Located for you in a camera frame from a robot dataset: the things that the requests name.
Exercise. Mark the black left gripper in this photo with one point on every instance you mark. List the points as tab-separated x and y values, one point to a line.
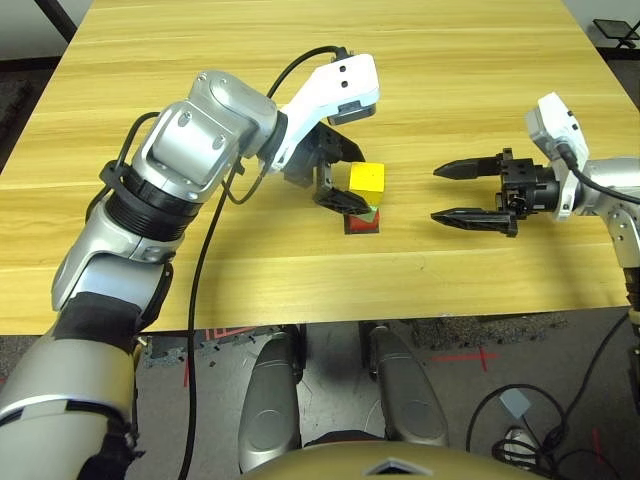
310	160

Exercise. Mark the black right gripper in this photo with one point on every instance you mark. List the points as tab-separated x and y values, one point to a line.
525	182

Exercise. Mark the yellow wooden block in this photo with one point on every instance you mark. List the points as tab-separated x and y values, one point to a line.
367	182

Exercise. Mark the green wooden block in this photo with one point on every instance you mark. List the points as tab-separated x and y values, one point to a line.
371	214

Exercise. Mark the red wooden block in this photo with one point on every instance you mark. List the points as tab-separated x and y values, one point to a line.
362	225

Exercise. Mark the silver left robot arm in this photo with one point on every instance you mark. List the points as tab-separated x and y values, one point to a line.
200	135

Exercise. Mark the black square table marker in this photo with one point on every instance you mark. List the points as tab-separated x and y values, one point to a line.
346	231

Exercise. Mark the red tape cross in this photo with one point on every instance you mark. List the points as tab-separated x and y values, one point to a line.
484	358

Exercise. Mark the silver right robot leg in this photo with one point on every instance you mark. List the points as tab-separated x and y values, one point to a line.
410	390

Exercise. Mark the silver robot leg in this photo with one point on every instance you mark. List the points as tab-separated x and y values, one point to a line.
270	390
410	390

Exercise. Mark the black folding stand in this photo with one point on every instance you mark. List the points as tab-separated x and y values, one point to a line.
612	30

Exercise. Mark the silver left robot leg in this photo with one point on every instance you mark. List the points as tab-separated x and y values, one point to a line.
270	390

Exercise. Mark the red tape strip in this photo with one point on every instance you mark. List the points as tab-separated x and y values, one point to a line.
187	374

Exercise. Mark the gold robot torso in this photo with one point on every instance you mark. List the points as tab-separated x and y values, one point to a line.
320	465

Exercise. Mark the black metal bar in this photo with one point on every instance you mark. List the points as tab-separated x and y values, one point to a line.
57	20

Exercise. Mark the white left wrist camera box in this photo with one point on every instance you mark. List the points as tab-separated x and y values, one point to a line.
345	80

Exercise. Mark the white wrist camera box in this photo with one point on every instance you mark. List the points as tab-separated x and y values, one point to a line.
345	80
555	120

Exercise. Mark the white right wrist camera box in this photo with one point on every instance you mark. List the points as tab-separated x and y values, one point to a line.
555	120

